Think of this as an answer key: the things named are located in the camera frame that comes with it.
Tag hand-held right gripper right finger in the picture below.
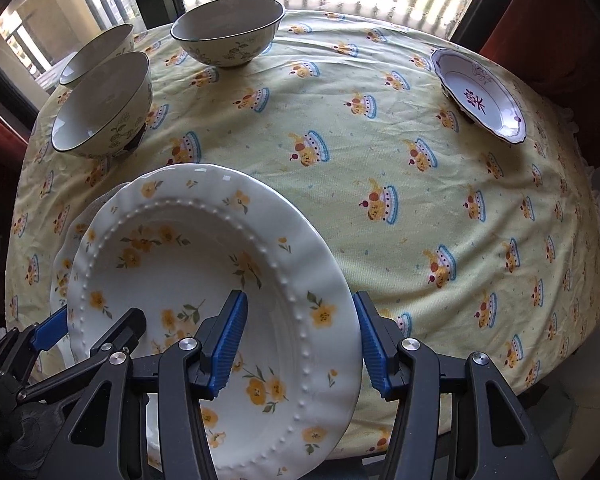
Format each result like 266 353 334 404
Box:
352 290 561 480

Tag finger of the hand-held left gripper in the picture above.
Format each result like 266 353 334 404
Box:
0 306 70 386
14 308 147 407

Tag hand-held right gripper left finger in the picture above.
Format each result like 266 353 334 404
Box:
45 289 249 480

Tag white plate with yellow flowers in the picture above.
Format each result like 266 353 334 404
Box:
66 162 363 472
50 180 196 468

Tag floral ceramic bowl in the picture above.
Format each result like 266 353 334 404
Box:
58 23 136 87
50 51 154 158

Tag white plate with red pattern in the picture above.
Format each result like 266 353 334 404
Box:
430 47 527 145

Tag dark grey plate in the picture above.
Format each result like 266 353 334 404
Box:
170 0 286 70

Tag yellow printed tablecloth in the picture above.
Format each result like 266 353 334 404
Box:
5 7 600 461

